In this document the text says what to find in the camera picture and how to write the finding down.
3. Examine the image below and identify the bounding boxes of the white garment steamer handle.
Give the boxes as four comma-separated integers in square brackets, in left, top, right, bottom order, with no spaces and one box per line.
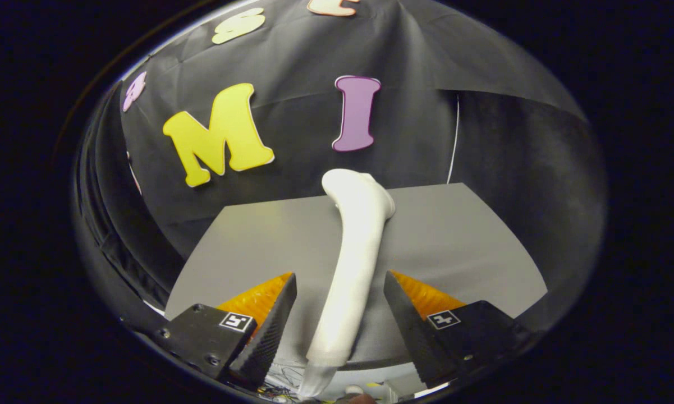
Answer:
[306,168,396,368]

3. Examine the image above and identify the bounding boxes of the black backdrop cloth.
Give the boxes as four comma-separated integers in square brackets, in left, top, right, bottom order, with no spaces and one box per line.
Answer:
[76,0,607,332]

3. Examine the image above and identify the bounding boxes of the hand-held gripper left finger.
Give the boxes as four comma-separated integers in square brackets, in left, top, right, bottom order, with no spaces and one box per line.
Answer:
[154,273,298,391]

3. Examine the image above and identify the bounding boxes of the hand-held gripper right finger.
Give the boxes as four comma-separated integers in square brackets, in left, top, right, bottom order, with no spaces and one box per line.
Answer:
[383,270,534,389]

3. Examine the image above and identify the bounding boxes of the grey cabinet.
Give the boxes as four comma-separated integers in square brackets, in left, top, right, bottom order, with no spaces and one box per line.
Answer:
[164,182,549,402]

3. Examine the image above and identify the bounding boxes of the thin white wall cable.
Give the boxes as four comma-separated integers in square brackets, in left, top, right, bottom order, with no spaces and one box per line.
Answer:
[447,93,461,185]

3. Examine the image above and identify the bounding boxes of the thin black floor cables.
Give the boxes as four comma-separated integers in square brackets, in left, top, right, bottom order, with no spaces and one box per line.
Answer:
[257,365,305,402]

